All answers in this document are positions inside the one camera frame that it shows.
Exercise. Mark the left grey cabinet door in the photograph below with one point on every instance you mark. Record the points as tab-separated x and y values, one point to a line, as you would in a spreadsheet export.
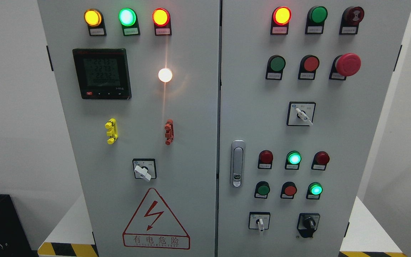
186	169

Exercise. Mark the green indicator light left door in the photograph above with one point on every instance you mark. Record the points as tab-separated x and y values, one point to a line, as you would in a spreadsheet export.
129	22

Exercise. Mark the white selector switch upper right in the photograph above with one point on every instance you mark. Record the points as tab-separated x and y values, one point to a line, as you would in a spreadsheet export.
301	113

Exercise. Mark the red terminal connector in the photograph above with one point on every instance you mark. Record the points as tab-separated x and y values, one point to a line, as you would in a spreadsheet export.
169	133

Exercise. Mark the white selector switch lower right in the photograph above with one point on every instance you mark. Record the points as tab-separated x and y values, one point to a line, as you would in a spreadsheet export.
259	221

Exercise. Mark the white selector switch left door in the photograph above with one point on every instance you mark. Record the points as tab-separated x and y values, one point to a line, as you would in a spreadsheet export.
144	169

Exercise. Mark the green unlit indicator top right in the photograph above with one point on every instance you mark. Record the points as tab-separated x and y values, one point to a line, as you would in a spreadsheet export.
315	21

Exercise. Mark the right grey cabinet door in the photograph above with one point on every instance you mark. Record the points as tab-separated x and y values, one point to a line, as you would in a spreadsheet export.
255	110

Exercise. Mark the yellow terminal connector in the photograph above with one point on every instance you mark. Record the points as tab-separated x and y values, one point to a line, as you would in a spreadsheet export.
112	131

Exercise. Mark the white selector switch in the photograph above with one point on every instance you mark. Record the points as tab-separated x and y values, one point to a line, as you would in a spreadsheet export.
259	221
301	113

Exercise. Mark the black rotary knob switch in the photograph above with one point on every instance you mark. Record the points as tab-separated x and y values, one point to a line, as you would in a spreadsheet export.
307	224

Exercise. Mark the grey cabinet door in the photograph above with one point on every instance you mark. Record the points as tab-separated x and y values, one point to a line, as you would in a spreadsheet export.
255	110
186	169

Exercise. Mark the red push button upper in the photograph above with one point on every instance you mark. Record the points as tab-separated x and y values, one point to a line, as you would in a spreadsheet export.
308	66

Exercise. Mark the white glowing indicator light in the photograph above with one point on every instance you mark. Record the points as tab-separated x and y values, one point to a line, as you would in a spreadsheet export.
165	75

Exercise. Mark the red push button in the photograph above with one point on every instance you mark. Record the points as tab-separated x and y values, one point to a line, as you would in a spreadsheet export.
288	190
308	66

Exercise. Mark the green push button upper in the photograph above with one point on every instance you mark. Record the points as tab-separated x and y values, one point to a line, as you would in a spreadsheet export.
275	66

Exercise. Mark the dark red indicator left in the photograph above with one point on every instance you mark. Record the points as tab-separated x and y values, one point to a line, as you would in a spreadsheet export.
265	159

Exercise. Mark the red emergency stop mushroom button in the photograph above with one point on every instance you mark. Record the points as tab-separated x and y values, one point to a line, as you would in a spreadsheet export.
345	65

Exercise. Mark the dark red indicator right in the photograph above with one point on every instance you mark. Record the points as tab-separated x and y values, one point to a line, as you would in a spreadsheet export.
320	161

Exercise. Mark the silver door latch handle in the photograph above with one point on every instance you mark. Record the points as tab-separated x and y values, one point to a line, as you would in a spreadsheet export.
237	156

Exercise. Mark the red-orange indicator light left door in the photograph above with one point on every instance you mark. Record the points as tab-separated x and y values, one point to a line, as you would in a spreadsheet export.
162	22

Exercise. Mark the black digital power meter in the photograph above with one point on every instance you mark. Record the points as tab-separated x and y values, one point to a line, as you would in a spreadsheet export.
103	73

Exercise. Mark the green lit push button lower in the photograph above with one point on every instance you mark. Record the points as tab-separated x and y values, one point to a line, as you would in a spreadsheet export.
314	191

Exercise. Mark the green lit indicator middle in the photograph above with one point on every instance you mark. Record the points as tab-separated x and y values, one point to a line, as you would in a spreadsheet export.
293	160

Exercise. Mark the white platform with hazard stripes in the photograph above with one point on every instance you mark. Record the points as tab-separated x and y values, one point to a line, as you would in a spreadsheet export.
72	237

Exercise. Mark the red lit indicator right door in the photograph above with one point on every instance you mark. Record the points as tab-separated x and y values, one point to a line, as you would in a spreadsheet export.
281	17

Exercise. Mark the dark red indicator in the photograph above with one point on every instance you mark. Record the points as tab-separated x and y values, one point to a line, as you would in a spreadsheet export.
265	159
320	161

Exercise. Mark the red push button lower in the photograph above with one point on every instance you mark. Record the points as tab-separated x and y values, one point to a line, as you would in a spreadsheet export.
288	190

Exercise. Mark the red high voltage warning sticker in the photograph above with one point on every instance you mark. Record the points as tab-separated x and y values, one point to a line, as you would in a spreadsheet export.
154	225

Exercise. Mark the yellow indicator light left door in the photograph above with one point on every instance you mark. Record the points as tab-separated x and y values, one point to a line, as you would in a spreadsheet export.
95	22

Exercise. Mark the red buzzer alarm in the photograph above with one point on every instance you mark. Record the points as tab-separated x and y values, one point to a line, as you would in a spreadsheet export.
350	20

